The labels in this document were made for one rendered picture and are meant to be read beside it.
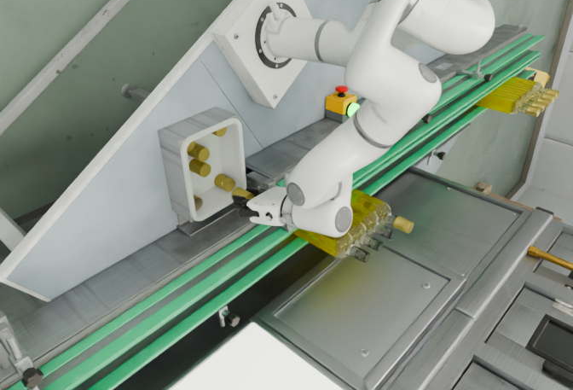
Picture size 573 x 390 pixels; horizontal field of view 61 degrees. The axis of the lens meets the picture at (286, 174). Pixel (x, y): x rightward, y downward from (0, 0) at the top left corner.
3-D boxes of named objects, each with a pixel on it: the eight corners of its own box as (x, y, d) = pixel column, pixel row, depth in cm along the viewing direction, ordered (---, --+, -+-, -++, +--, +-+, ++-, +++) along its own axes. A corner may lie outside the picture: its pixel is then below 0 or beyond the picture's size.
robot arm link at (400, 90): (400, 90, 89) (329, 51, 85) (485, -3, 73) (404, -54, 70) (398, 154, 78) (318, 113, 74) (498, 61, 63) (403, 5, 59)
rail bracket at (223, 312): (195, 313, 121) (231, 342, 113) (192, 293, 117) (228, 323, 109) (208, 304, 123) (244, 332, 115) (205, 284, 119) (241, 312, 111)
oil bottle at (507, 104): (465, 102, 205) (534, 121, 188) (467, 90, 202) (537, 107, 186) (471, 98, 208) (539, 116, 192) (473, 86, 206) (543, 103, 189)
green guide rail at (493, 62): (275, 186, 125) (298, 198, 121) (274, 183, 125) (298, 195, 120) (527, 35, 233) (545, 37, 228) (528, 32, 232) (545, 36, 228)
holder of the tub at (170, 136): (175, 227, 123) (193, 240, 118) (157, 130, 108) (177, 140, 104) (226, 198, 133) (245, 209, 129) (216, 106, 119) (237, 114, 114)
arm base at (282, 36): (245, 25, 109) (297, 31, 100) (274, -13, 113) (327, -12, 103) (274, 72, 121) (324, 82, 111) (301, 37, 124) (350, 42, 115)
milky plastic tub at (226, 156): (172, 212, 119) (193, 225, 114) (157, 130, 108) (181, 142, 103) (225, 183, 130) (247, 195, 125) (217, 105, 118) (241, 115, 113)
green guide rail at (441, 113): (276, 210, 129) (298, 222, 125) (276, 206, 129) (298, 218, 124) (523, 50, 237) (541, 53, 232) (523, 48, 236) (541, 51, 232)
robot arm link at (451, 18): (396, -27, 82) (447, -71, 68) (460, 13, 85) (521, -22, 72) (367, 44, 80) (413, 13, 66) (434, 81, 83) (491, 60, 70)
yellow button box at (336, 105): (324, 116, 154) (343, 123, 150) (324, 94, 150) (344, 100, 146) (338, 109, 158) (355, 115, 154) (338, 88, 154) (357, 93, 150)
